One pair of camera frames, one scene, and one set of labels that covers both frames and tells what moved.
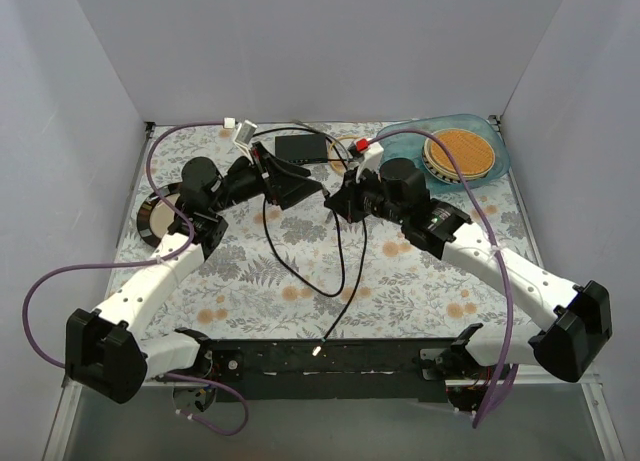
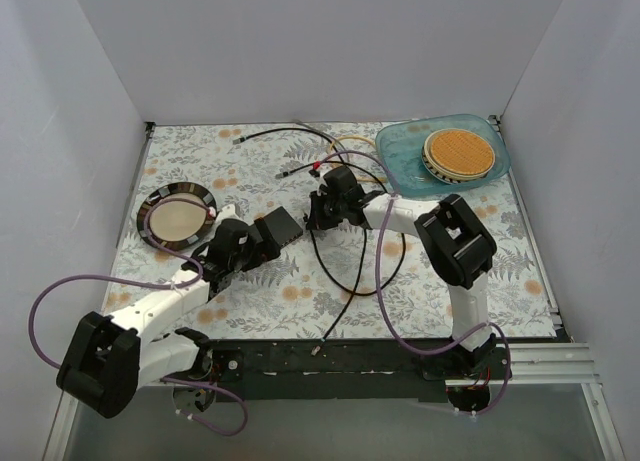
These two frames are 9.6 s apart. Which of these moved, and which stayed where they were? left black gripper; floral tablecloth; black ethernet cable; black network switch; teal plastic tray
Moved: black network switch; left black gripper; black ethernet cable
Stayed: teal plastic tray; floral tablecloth
